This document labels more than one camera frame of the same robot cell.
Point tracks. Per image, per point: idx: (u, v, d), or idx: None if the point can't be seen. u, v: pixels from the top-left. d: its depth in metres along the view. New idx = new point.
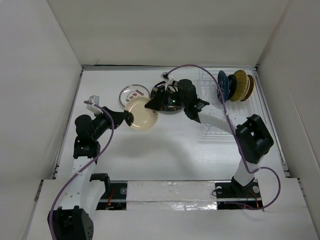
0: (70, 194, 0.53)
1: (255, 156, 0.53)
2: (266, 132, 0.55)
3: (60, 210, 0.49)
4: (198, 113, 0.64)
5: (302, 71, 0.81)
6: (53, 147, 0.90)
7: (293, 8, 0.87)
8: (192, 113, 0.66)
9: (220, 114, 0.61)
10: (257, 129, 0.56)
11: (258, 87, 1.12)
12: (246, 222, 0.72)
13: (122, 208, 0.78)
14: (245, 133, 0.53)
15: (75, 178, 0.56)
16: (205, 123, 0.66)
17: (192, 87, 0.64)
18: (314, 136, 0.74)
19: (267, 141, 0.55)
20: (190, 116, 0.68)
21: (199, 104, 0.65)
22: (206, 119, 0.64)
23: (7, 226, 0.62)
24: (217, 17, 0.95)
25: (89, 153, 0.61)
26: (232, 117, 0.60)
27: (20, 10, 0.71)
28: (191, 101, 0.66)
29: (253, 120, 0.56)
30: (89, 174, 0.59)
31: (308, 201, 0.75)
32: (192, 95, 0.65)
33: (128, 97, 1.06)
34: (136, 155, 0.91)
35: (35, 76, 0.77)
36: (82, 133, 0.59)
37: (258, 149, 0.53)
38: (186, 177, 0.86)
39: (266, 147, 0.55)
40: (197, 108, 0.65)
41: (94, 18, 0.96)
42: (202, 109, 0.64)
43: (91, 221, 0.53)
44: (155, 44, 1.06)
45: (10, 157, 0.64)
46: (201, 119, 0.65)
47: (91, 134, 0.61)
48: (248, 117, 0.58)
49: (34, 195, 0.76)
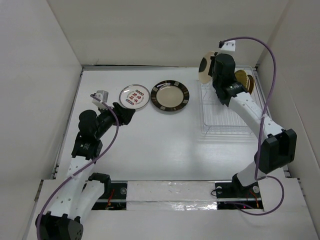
0: (61, 200, 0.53)
1: (269, 168, 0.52)
2: (292, 149, 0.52)
3: (48, 215, 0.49)
4: (231, 98, 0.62)
5: (302, 71, 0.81)
6: (53, 147, 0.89)
7: (293, 8, 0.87)
8: (224, 93, 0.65)
9: (254, 110, 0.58)
10: (286, 144, 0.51)
11: (258, 87, 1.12)
12: (245, 222, 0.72)
13: (122, 208, 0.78)
14: (272, 147, 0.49)
15: (68, 182, 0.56)
16: (232, 109, 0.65)
17: (232, 63, 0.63)
18: (314, 136, 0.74)
19: (288, 159, 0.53)
20: (220, 96, 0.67)
21: (235, 85, 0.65)
22: (237, 107, 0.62)
23: (6, 226, 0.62)
24: (216, 17, 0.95)
25: (88, 153, 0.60)
26: (266, 121, 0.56)
27: (20, 10, 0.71)
28: (226, 80, 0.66)
29: (287, 135, 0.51)
30: (84, 176, 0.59)
31: (308, 201, 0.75)
32: (227, 73, 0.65)
33: (128, 97, 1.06)
34: (136, 155, 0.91)
35: (35, 75, 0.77)
36: (84, 129, 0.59)
37: (274, 164, 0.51)
38: (186, 177, 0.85)
39: (284, 163, 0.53)
40: (231, 88, 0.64)
41: (94, 18, 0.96)
42: (237, 95, 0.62)
43: (80, 224, 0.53)
44: (155, 44, 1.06)
45: (10, 157, 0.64)
46: (231, 104, 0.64)
47: (94, 131, 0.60)
48: (282, 129, 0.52)
49: (34, 195, 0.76)
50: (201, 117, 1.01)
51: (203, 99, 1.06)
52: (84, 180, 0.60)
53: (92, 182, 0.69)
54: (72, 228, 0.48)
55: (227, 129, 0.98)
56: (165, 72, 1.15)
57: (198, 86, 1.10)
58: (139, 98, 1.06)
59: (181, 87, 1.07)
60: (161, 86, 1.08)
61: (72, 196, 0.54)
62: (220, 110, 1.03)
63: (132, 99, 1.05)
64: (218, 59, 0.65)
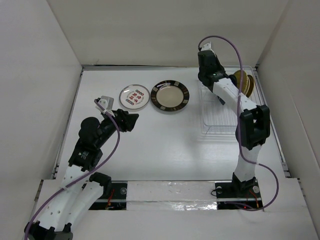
0: (51, 211, 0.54)
1: (248, 141, 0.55)
2: (267, 124, 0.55)
3: (37, 226, 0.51)
4: (214, 83, 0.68)
5: (302, 71, 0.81)
6: (53, 147, 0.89)
7: (293, 8, 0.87)
8: (209, 80, 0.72)
9: (233, 92, 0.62)
10: (261, 119, 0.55)
11: (258, 87, 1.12)
12: (245, 223, 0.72)
13: (122, 208, 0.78)
14: (247, 119, 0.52)
15: (60, 193, 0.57)
16: (217, 94, 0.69)
17: (211, 53, 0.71)
18: (313, 135, 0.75)
19: (264, 133, 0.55)
20: (206, 84, 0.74)
21: (218, 73, 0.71)
22: (219, 91, 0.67)
23: (6, 226, 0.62)
24: (217, 17, 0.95)
25: (85, 163, 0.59)
26: (243, 100, 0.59)
27: (20, 10, 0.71)
28: (209, 69, 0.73)
29: (261, 110, 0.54)
30: (77, 185, 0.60)
31: (308, 201, 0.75)
32: (210, 63, 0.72)
33: (128, 97, 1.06)
34: (136, 155, 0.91)
35: (35, 75, 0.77)
36: (84, 138, 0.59)
37: (252, 137, 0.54)
38: (185, 177, 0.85)
39: (261, 137, 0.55)
40: (214, 75, 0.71)
41: (94, 18, 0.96)
42: (219, 81, 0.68)
43: (68, 233, 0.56)
44: (155, 44, 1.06)
45: (10, 158, 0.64)
46: (215, 89, 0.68)
47: (94, 141, 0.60)
48: (257, 105, 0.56)
49: (34, 195, 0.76)
50: (201, 117, 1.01)
51: (203, 99, 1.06)
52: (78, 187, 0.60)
53: (91, 184, 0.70)
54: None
55: (227, 129, 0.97)
56: (165, 72, 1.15)
57: (198, 87, 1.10)
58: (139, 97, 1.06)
59: (181, 87, 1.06)
60: (161, 86, 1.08)
61: (63, 207, 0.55)
62: (220, 110, 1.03)
63: (132, 99, 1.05)
64: (199, 53, 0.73)
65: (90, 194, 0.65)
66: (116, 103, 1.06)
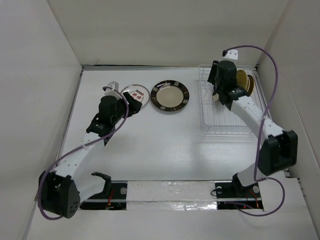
0: (68, 163, 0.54)
1: (272, 171, 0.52)
2: (294, 152, 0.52)
3: (53, 174, 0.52)
4: (233, 101, 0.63)
5: (302, 70, 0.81)
6: (53, 146, 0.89)
7: (292, 8, 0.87)
8: (227, 97, 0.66)
9: (256, 114, 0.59)
10: (287, 146, 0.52)
11: (258, 87, 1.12)
12: (246, 223, 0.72)
13: (122, 208, 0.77)
14: (274, 147, 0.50)
15: (79, 150, 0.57)
16: (235, 112, 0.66)
17: (233, 69, 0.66)
18: (313, 136, 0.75)
19: (290, 161, 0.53)
20: (223, 101, 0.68)
21: (236, 89, 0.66)
22: (238, 110, 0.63)
23: (6, 226, 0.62)
24: (217, 17, 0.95)
25: (101, 131, 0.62)
26: (267, 123, 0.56)
27: (20, 9, 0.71)
28: (229, 85, 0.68)
29: (288, 137, 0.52)
30: (94, 150, 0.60)
31: (308, 200, 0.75)
32: (229, 78, 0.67)
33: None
34: (136, 155, 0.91)
35: (35, 75, 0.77)
36: (103, 110, 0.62)
37: (277, 167, 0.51)
38: (185, 177, 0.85)
39: (286, 166, 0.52)
40: (233, 93, 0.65)
41: (94, 18, 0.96)
42: (239, 99, 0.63)
43: (78, 196, 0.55)
44: (155, 44, 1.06)
45: (10, 158, 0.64)
46: (234, 107, 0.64)
47: (111, 114, 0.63)
48: (283, 131, 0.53)
49: (34, 195, 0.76)
50: (201, 117, 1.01)
51: (204, 99, 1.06)
52: (93, 153, 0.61)
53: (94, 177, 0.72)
54: (71, 194, 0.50)
55: (227, 129, 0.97)
56: (165, 72, 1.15)
57: (198, 87, 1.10)
58: (138, 97, 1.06)
59: (181, 86, 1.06)
60: (161, 86, 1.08)
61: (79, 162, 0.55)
62: (220, 110, 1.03)
63: None
64: (219, 66, 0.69)
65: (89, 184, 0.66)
66: None
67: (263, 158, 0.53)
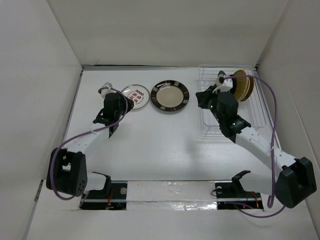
0: (79, 144, 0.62)
1: (294, 203, 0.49)
2: (312, 179, 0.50)
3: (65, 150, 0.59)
4: (237, 133, 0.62)
5: (302, 71, 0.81)
6: (53, 147, 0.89)
7: (293, 8, 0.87)
8: (229, 131, 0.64)
9: (263, 146, 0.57)
10: (303, 175, 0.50)
11: (258, 87, 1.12)
12: (246, 223, 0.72)
13: (122, 208, 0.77)
14: (291, 177, 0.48)
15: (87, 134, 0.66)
16: (240, 145, 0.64)
17: (234, 103, 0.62)
18: (313, 136, 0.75)
19: (311, 190, 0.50)
20: (225, 133, 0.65)
21: (237, 121, 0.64)
22: (244, 143, 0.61)
23: (6, 226, 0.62)
24: (217, 17, 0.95)
25: (106, 123, 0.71)
26: (277, 153, 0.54)
27: (20, 10, 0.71)
28: (229, 117, 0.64)
29: (302, 165, 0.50)
30: (101, 137, 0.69)
31: (308, 201, 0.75)
32: (231, 112, 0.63)
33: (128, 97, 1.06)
34: (136, 155, 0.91)
35: (35, 75, 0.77)
36: (110, 105, 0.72)
37: (298, 198, 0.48)
38: (185, 177, 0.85)
39: (307, 195, 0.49)
40: (234, 125, 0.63)
41: (94, 18, 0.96)
42: (242, 131, 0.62)
43: (86, 177, 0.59)
44: (155, 44, 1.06)
45: (10, 158, 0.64)
46: (238, 140, 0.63)
47: (115, 109, 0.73)
48: (295, 159, 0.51)
49: (34, 195, 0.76)
50: (201, 117, 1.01)
51: None
52: (100, 140, 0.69)
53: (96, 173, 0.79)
54: (81, 169, 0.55)
55: None
56: (165, 72, 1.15)
57: (198, 87, 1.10)
58: (139, 97, 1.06)
59: (181, 86, 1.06)
60: (161, 86, 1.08)
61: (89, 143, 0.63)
62: None
63: (132, 99, 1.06)
64: (220, 99, 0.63)
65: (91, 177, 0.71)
66: None
67: (280, 189, 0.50)
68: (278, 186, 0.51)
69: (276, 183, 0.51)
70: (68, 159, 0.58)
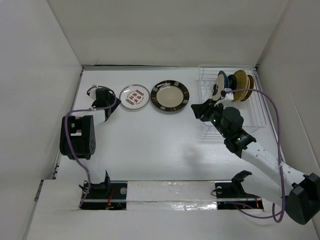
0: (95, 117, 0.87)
1: (305, 220, 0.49)
2: None
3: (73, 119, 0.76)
4: (242, 149, 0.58)
5: (302, 71, 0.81)
6: (53, 147, 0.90)
7: (293, 8, 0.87)
8: (234, 146, 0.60)
9: (271, 162, 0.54)
10: (313, 191, 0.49)
11: (258, 87, 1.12)
12: (246, 223, 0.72)
13: (122, 208, 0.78)
14: (302, 196, 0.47)
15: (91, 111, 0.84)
16: (245, 160, 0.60)
17: (240, 118, 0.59)
18: (313, 136, 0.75)
19: None
20: (229, 149, 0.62)
21: (242, 135, 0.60)
22: (249, 159, 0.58)
23: (6, 226, 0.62)
24: (217, 17, 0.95)
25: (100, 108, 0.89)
26: (285, 169, 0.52)
27: (20, 10, 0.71)
28: (234, 132, 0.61)
29: (311, 181, 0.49)
30: (102, 113, 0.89)
31: None
32: (237, 128, 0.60)
33: (128, 97, 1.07)
34: (136, 154, 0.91)
35: (35, 75, 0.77)
36: (100, 96, 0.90)
37: (310, 213, 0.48)
38: (185, 177, 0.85)
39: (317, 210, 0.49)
40: (239, 141, 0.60)
41: (94, 18, 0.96)
42: (247, 147, 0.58)
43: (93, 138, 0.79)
44: (155, 44, 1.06)
45: (10, 158, 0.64)
46: (243, 156, 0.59)
47: (105, 98, 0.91)
48: (304, 175, 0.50)
49: (34, 195, 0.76)
50: None
51: (204, 99, 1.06)
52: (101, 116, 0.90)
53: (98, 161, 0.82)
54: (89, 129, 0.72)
55: None
56: (165, 72, 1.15)
57: (198, 86, 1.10)
58: (139, 97, 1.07)
59: (181, 87, 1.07)
60: (161, 86, 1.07)
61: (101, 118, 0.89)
62: None
63: (132, 99, 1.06)
64: (225, 115, 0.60)
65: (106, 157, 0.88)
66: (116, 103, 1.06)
67: (291, 205, 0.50)
68: (288, 202, 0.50)
69: (287, 199, 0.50)
70: (76, 126, 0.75)
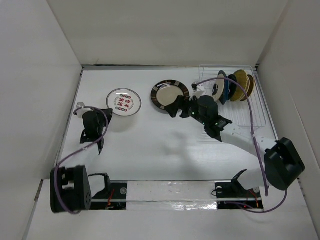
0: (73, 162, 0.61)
1: (287, 184, 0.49)
2: (297, 157, 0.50)
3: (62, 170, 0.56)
4: (220, 132, 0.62)
5: (302, 71, 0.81)
6: (53, 147, 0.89)
7: (293, 8, 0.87)
8: (214, 131, 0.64)
9: (246, 136, 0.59)
10: (288, 154, 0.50)
11: (258, 87, 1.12)
12: (246, 223, 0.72)
13: (122, 208, 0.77)
14: (275, 159, 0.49)
15: (79, 152, 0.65)
16: (226, 142, 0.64)
17: (214, 104, 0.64)
18: (313, 137, 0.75)
19: (300, 168, 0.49)
20: (211, 135, 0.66)
21: (220, 121, 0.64)
22: (228, 139, 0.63)
23: (6, 227, 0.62)
24: (217, 17, 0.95)
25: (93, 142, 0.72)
26: (259, 139, 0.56)
27: (20, 10, 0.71)
28: (212, 119, 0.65)
29: (283, 145, 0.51)
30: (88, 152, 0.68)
31: (308, 201, 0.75)
32: (213, 114, 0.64)
33: (116, 104, 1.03)
34: (136, 154, 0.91)
35: (35, 75, 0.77)
36: (90, 125, 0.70)
37: (289, 177, 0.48)
38: (185, 177, 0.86)
39: (298, 174, 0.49)
40: (218, 125, 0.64)
41: (94, 18, 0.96)
42: (224, 129, 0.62)
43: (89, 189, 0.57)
44: (155, 44, 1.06)
45: (10, 158, 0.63)
46: (223, 138, 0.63)
47: (97, 127, 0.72)
48: (277, 141, 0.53)
49: (34, 195, 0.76)
50: None
51: None
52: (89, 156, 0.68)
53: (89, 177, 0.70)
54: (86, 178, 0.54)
55: None
56: (165, 72, 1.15)
57: (198, 86, 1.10)
58: (127, 101, 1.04)
59: (181, 86, 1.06)
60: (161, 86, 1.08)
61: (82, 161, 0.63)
62: (220, 110, 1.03)
63: (122, 106, 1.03)
64: (200, 104, 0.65)
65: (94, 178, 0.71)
66: None
67: (270, 173, 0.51)
68: (268, 171, 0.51)
69: (267, 169, 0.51)
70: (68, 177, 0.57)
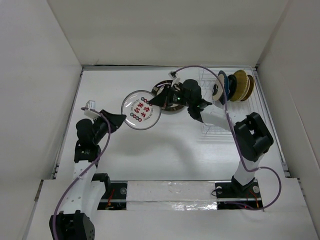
0: (71, 199, 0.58)
1: (254, 153, 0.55)
2: (265, 130, 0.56)
3: (61, 214, 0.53)
4: (200, 112, 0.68)
5: (302, 71, 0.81)
6: (53, 147, 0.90)
7: (292, 8, 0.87)
8: (195, 112, 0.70)
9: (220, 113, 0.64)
10: (256, 126, 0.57)
11: (258, 87, 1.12)
12: (245, 223, 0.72)
13: (122, 208, 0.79)
14: (243, 129, 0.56)
15: (76, 182, 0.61)
16: (207, 122, 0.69)
17: (197, 88, 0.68)
18: (313, 137, 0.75)
19: (267, 139, 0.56)
20: (192, 116, 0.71)
21: (202, 105, 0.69)
22: (207, 118, 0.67)
23: (6, 226, 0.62)
24: (217, 17, 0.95)
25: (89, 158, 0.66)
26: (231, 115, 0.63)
27: (20, 11, 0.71)
28: (195, 102, 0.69)
29: (253, 118, 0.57)
30: (89, 176, 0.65)
31: (308, 201, 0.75)
32: (197, 97, 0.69)
33: (133, 109, 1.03)
34: (136, 154, 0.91)
35: (35, 75, 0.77)
36: (85, 137, 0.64)
37: (256, 147, 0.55)
38: (185, 177, 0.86)
39: (266, 145, 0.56)
40: (199, 107, 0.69)
41: (94, 19, 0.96)
42: (204, 109, 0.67)
43: (91, 225, 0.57)
44: (155, 44, 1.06)
45: (10, 158, 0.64)
46: (203, 118, 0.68)
47: (92, 137, 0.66)
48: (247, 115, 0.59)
49: (34, 195, 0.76)
50: None
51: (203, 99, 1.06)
52: (89, 179, 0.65)
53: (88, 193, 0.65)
54: (86, 221, 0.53)
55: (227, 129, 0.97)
56: (165, 72, 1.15)
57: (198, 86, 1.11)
58: (145, 109, 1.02)
59: None
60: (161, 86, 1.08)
61: (81, 195, 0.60)
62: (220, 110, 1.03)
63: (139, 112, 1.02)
64: (184, 87, 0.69)
65: (95, 192, 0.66)
66: (113, 106, 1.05)
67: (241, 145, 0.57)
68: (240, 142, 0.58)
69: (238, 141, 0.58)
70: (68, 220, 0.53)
